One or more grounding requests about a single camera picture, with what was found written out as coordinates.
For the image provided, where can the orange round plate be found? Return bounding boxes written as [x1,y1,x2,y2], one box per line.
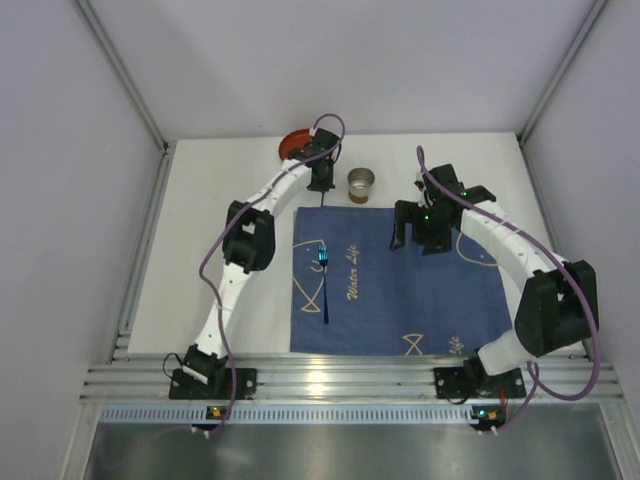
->
[278,128,312,161]

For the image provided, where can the aluminium frame post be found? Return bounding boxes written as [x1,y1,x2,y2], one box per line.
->
[517,0,614,146]
[74,0,171,151]

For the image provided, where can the metal cup with brown base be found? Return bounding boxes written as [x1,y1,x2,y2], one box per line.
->
[347,167,375,204]

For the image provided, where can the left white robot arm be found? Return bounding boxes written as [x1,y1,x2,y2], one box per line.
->
[182,127,344,386]

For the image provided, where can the right aluminium frame post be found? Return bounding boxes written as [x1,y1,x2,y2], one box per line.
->
[517,0,614,146]

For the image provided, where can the slotted grey cable duct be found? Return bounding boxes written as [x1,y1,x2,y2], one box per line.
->
[100,404,503,425]

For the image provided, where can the blue metal fork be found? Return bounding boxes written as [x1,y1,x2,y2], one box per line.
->
[318,244,329,325]

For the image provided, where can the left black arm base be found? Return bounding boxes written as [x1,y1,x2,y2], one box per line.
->
[168,367,258,401]

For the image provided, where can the blue fish-print placemat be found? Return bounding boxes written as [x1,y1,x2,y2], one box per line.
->
[290,207,512,356]

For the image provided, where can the aluminium mounting rail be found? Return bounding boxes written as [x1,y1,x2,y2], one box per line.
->
[79,352,625,401]

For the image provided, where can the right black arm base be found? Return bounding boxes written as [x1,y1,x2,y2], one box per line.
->
[433,367,527,404]

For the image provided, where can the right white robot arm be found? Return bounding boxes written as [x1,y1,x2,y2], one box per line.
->
[390,164,599,383]

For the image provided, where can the left aluminium frame post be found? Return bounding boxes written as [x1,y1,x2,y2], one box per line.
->
[74,0,171,151]

